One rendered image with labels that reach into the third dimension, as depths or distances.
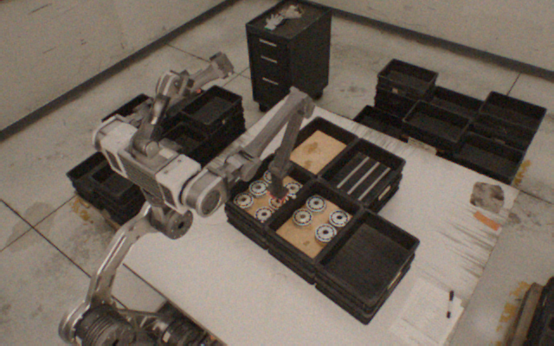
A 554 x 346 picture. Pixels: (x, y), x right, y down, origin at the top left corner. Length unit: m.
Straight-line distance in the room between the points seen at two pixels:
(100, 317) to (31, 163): 2.55
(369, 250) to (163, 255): 1.03
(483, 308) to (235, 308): 1.63
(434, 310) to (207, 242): 1.14
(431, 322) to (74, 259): 2.39
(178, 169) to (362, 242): 1.00
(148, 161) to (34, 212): 2.37
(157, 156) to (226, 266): 0.84
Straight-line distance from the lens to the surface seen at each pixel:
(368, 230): 2.14
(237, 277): 2.15
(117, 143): 1.65
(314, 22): 3.60
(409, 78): 3.73
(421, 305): 2.13
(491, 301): 3.09
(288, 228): 2.12
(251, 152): 1.56
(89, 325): 1.91
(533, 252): 3.42
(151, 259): 2.30
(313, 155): 2.45
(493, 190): 2.65
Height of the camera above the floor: 2.56
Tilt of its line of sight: 46 degrees down
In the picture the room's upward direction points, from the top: 3 degrees counter-clockwise
